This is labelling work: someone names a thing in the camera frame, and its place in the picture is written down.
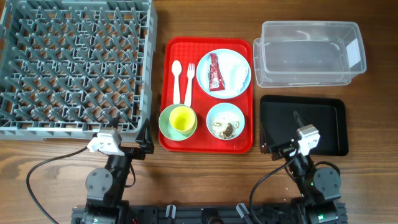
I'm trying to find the green bowl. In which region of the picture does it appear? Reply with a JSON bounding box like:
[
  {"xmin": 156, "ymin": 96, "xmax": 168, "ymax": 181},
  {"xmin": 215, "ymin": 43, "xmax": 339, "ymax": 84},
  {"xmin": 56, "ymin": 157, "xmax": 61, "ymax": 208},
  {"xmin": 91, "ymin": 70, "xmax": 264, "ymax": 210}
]
[{"xmin": 159, "ymin": 104, "xmax": 197, "ymax": 141}]

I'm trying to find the grey dishwasher rack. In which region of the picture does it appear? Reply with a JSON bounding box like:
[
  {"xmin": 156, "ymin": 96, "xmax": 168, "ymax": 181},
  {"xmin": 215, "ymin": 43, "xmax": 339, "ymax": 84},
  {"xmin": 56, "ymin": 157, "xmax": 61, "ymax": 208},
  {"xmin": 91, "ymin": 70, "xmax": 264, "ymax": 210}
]
[{"xmin": 1, "ymin": 0, "xmax": 157, "ymax": 142}]

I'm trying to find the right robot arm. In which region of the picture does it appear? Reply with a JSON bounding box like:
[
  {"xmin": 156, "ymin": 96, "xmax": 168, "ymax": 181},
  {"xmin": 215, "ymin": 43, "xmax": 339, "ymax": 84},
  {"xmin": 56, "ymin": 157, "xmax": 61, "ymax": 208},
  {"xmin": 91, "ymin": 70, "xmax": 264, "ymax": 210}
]
[{"xmin": 262, "ymin": 111, "xmax": 348, "ymax": 223}]

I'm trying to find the light blue bowl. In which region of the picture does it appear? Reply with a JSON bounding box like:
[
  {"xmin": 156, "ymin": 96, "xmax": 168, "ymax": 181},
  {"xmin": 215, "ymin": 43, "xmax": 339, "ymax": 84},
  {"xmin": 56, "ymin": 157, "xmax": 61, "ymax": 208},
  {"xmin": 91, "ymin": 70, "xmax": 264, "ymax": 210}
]
[{"xmin": 206, "ymin": 103, "xmax": 245, "ymax": 141}]

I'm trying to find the yellow plastic cup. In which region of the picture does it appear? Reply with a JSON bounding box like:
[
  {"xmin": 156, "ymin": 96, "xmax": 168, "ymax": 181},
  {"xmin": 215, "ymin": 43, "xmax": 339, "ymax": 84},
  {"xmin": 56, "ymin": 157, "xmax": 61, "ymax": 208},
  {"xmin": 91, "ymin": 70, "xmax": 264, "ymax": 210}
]
[{"xmin": 169, "ymin": 105, "xmax": 196, "ymax": 134}]

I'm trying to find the large light blue plate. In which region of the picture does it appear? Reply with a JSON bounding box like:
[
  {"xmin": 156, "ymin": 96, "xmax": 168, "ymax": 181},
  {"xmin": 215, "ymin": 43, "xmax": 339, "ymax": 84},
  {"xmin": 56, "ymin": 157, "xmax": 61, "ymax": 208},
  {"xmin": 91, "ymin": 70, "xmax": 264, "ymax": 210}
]
[{"xmin": 196, "ymin": 49, "xmax": 251, "ymax": 100}]

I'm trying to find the food scraps and rice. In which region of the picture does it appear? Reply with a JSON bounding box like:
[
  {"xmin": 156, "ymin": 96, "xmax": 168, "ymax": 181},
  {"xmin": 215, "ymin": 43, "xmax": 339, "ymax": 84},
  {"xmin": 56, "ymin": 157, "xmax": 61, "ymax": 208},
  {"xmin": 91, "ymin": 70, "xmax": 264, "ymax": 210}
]
[{"xmin": 210, "ymin": 114, "xmax": 240, "ymax": 139}]

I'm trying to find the clear plastic bin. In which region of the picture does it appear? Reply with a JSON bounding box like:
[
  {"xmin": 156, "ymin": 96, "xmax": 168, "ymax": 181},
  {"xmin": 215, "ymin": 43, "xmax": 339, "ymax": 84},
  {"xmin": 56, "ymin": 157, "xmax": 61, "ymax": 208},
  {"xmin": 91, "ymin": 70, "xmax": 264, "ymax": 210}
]
[{"xmin": 252, "ymin": 21, "xmax": 367, "ymax": 88}]

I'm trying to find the cream plastic spoon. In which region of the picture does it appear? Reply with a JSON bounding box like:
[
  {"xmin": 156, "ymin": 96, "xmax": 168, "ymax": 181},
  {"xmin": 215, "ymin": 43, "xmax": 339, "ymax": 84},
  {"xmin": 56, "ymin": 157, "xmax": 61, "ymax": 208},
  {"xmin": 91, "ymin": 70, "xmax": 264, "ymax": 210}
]
[{"xmin": 171, "ymin": 60, "xmax": 182, "ymax": 104}]

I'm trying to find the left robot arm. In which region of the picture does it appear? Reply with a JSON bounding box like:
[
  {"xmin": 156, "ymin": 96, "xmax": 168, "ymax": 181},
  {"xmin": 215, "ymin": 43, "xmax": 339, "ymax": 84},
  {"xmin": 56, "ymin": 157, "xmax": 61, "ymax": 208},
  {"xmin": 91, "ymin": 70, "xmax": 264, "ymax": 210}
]
[{"xmin": 72, "ymin": 119, "xmax": 154, "ymax": 224}]

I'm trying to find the red plastic tray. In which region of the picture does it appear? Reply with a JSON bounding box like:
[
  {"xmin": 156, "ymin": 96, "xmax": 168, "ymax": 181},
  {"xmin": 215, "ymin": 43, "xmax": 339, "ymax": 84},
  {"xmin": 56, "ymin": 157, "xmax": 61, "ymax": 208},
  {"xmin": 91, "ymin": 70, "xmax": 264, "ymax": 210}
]
[{"xmin": 159, "ymin": 37, "xmax": 254, "ymax": 154}]

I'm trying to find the cream plastic fork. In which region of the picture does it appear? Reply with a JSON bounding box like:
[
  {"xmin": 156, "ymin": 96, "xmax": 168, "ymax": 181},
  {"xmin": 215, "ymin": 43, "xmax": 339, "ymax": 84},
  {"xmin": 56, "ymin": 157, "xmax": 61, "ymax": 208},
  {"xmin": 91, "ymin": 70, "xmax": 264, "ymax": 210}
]
[{"xmin": 184, "ymin": 63, "xmax": 195, "ymax": 107}]

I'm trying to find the white napkin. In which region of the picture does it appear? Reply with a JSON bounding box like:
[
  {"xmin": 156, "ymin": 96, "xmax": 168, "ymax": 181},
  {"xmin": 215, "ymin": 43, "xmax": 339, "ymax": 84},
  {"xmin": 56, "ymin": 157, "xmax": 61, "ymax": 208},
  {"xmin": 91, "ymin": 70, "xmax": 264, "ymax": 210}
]
[{"xmin": 228, "ymin": 65, "xmax": 249, "ymax": 93}]

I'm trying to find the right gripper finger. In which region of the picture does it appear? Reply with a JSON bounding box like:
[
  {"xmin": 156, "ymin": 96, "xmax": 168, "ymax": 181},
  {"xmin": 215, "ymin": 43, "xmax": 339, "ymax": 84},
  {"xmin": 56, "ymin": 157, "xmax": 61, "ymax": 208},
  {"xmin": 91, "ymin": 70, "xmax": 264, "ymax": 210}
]
[
  {"xmin": 260, "ymin": 123, "xmax": 267, "ymax": 148},
  {"xmin": 293, "ymin": 110, "xmax": 307, "ymax": 128}
]

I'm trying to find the red snack wrapper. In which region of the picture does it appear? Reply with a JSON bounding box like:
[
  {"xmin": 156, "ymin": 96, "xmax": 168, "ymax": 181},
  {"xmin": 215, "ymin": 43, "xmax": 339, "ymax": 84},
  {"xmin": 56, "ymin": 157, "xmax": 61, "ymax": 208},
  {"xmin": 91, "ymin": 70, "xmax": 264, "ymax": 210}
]
[{"xmin": 208, "ymin": 53, "xmax": 225, "ymax": 91}]

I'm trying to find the black plastic tray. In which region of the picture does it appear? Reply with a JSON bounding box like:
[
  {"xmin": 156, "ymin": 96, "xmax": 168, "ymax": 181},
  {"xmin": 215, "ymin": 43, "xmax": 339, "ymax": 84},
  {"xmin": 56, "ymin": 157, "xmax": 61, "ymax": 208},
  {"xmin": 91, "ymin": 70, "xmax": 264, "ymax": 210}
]
[{"xmin": 259, "ymin": 95, "xmax": 349, "ymax": 156}]

